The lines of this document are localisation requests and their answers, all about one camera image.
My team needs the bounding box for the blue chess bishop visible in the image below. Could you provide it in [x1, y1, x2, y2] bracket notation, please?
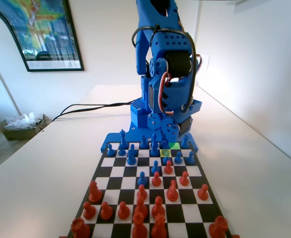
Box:
[160, 138, 170, 152]

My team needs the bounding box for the group of blue chess pieces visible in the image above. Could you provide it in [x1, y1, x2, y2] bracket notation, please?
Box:
[100, 121, 200, 153]

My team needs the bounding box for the blue chess knight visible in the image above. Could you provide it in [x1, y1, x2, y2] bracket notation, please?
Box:
[149, 140, 160, 157]
[126, 148, 137, 166]

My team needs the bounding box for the blue chess queen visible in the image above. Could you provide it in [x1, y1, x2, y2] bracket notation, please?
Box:
[119, 129, 127, 149]

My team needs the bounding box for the red chess pawn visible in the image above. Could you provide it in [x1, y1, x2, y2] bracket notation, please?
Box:
[151, 171, 162, 187]
[179, 171, 190, 186]
[117, 201, 131, 220]
[137, 184, 148, 200]
[197, 183, 210, 201]
[82, 201, 97, 220]
[163, 160, 174, 175]
[100, 201, 114, 221]

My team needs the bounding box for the red chess rook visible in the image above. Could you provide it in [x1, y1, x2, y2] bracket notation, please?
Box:
[71, 217, 91, 238]
[208, 215, 229, 238]

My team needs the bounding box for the black and white chessboard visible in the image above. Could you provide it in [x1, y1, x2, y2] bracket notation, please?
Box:
[65, 141, 233, 238]

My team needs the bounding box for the white door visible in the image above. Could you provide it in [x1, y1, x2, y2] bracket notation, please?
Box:
[177, 0, 200, 54]

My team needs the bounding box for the clear crumpled plastic wrap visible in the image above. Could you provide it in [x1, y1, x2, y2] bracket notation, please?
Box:
[4, 112, 44, 131]

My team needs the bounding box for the black framed map poster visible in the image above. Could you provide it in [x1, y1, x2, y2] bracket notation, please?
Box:
[0, 0, 85, 72]

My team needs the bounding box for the brown cardboard box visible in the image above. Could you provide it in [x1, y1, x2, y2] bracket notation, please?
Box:
[0, 113, 52, 141]

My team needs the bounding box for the red white black servo wire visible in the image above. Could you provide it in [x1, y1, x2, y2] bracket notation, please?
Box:
[157, 71, 173, 115]

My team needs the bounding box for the white light switch plate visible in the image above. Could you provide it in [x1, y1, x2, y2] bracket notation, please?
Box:
[202, 54, 211, 71]

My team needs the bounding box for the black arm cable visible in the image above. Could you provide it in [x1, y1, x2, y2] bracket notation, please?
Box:
[132, 24, 198, 111]

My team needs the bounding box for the black power cable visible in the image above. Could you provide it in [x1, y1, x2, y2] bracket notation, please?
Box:
[51, 103, 133, 122]
[60, 99, 138, 116]

